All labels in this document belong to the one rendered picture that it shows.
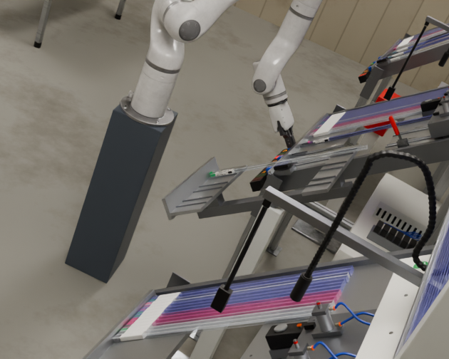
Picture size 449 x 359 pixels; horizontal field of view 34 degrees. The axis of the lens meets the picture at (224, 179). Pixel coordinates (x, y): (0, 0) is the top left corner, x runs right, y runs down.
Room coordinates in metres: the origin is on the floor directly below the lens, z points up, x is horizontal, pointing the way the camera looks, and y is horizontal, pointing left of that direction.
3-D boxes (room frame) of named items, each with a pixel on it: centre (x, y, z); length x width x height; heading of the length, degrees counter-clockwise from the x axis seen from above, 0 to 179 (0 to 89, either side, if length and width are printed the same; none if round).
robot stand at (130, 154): (2.23, 0.34, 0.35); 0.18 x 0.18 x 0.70; 86
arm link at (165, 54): (2.26, 0.36, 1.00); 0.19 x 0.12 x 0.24; 34
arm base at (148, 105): (2.23, 0.34, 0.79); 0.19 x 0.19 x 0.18
